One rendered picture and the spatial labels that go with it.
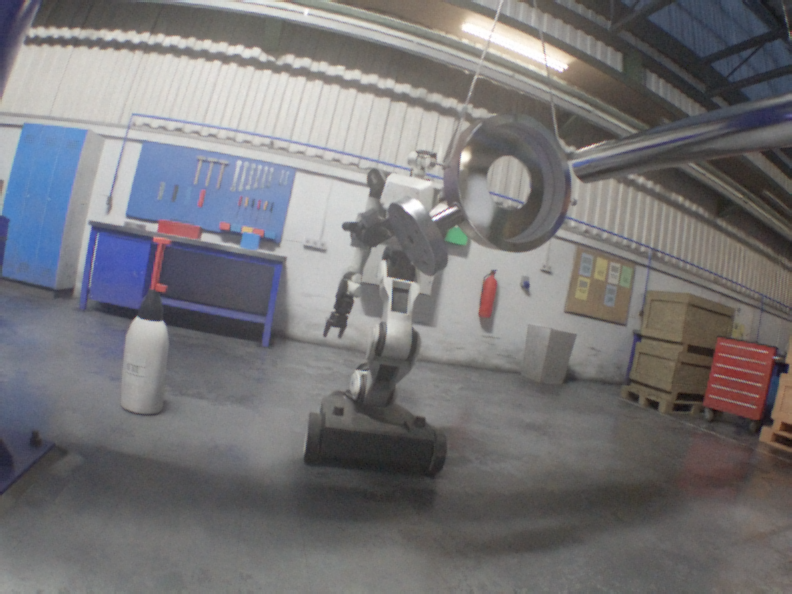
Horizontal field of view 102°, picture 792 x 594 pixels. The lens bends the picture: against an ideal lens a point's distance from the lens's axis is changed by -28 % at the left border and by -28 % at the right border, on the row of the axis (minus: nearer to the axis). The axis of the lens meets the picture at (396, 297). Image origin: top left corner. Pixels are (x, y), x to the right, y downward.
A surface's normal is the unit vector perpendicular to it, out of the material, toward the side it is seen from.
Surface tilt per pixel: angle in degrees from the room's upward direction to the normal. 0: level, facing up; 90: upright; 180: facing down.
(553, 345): 93
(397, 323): 49
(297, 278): 90
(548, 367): 93
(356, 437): 90
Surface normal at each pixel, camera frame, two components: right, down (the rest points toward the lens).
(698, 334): 0.22, 0.06
